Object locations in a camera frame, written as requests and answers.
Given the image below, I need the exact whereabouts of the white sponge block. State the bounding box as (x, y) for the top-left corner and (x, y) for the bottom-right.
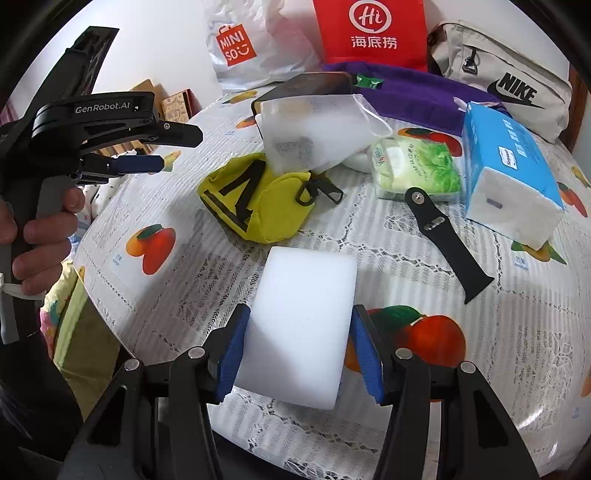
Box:
(234, 246), (358, 411)

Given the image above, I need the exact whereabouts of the brown patterned box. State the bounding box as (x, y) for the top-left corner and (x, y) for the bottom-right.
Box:
(161, 90), (204, 123)

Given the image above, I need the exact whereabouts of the purple towel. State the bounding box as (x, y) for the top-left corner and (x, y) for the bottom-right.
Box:
(323, 62), (509, 125)

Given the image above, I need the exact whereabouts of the wooden headboard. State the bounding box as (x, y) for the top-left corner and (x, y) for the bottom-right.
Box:
(99, 79), (163, 162)

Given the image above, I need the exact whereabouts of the person's left hand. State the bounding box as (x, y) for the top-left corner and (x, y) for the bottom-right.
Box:
(0, 187), (86, 296)

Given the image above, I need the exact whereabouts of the grey waist bag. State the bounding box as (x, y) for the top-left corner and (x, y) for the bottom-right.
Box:
(427, 21), (573, 144)

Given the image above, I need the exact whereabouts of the red paper bag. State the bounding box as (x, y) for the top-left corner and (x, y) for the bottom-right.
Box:
(311, 0), (428, 72)

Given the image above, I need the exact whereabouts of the black box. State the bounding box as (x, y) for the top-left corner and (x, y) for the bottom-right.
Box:
(250, 72), (356, 121)

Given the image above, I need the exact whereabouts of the blue tissue pack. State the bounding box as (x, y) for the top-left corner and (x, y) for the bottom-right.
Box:
(462, 102), (565, 247)

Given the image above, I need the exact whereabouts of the black watch strap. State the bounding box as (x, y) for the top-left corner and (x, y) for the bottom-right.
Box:
(405, 187), (495, 304)

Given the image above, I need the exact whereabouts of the yellow green blanket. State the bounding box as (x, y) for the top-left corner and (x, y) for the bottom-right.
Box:
(41, 261), (121, 416)

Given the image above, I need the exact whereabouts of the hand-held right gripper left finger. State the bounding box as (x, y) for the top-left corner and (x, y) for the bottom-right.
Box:
(58, 302), (252, 480)

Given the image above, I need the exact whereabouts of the frosted drawstring bag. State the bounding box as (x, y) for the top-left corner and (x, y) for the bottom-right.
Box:
(255, 93), (394, 174)

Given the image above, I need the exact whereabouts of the white plastic shopping bag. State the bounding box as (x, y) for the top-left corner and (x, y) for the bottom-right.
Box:
(201, 0), (324, 93)

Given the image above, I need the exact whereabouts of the green tissue pack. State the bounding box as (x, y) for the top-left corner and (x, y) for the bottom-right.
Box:
(372, 137), (462, 203)

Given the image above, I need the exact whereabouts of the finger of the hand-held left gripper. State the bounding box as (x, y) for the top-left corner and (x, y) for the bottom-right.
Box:
(88, 121), (204, 151)
(81, 154), (166, 178)

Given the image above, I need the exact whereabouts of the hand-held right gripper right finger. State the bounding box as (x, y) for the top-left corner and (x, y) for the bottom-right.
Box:
(350, 305), (541, 480)

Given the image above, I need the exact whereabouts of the yellow pouch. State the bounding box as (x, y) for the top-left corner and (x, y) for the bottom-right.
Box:
(198, 154), (345, 244)

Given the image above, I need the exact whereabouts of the brown wooden door frame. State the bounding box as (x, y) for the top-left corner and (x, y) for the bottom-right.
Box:
(566, 60), (591, 153)

